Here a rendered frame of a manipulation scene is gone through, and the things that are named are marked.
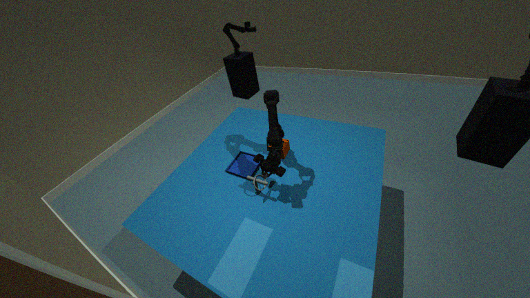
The blue tray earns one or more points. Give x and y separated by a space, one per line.
243 165

